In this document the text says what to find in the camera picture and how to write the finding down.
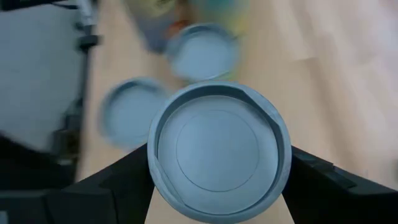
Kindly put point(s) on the black aluminium table frame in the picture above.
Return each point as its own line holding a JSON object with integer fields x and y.
{"x": 85, "y": 40}

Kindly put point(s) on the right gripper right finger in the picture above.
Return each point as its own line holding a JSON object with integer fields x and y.
{"x": 342, "y": 205}

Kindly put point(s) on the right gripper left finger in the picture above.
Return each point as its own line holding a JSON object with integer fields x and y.
{"x": 93, "y": 205}

